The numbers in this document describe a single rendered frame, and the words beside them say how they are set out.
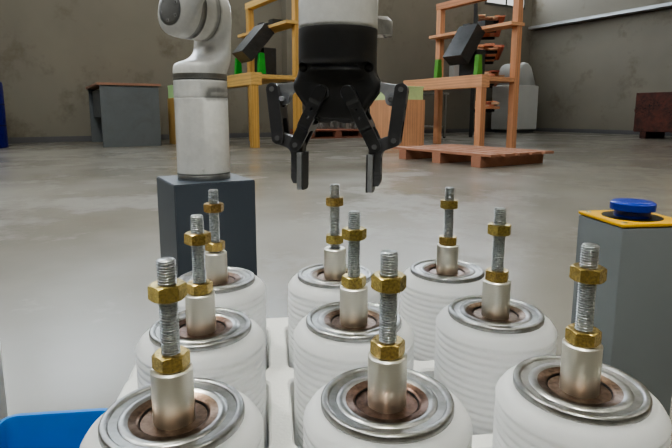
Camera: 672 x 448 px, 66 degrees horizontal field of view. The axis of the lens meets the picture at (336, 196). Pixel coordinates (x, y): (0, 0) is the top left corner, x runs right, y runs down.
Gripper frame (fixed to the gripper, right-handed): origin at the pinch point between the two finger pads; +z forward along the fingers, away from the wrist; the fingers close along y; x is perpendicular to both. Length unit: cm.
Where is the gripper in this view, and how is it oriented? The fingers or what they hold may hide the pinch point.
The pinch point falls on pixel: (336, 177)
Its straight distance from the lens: 51.8
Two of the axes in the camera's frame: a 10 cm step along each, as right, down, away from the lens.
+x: 2.0, -1.6, 9.7
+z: -0.1, 9.9, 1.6
